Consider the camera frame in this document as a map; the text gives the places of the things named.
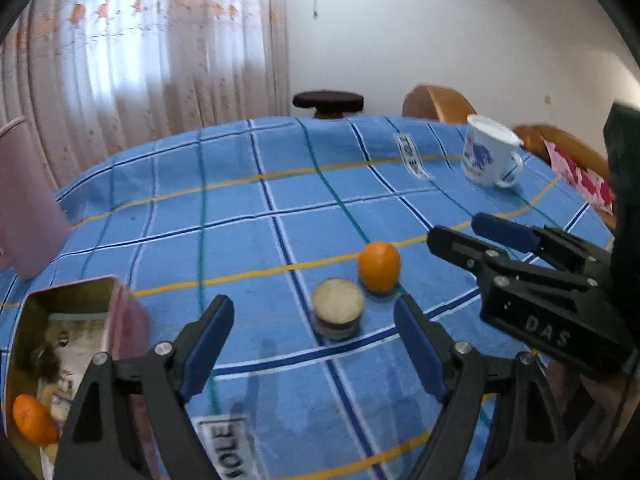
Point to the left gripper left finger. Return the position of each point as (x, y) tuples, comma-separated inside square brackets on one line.
[(100, 438)]

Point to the gold metal tin box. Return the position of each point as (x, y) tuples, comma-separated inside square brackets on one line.
[(58, 332)]

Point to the blue plaid tablecloth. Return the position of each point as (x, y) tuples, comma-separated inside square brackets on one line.
[(263, 211)]

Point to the orange tangerine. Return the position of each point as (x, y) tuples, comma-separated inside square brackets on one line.
[(379, 266)]

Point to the sheer floral curtain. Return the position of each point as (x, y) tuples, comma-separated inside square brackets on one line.
[(95, 77)]

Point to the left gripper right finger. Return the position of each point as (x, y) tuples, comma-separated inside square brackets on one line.
[(526, 438)]

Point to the cork-lidded small jar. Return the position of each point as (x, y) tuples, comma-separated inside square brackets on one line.
[(337, 308)]

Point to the brown leather armchair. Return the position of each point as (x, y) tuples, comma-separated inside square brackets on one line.
[(443, 104)]

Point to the white mug blue print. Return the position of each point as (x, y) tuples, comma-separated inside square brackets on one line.
[(490, 154)]

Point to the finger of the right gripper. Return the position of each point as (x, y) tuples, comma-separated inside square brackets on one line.
[(562, 250), (487, 260)]

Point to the pink plastic pitcher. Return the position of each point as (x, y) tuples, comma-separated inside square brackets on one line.
[(33, 226)]

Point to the dark round stool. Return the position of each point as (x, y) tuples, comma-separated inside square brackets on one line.
[(329, 104)]

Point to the pink floral cushion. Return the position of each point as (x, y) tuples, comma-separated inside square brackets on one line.
[(592, 187)]

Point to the tangerine inside tin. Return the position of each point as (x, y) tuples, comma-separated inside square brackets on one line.
[(34, 421)]

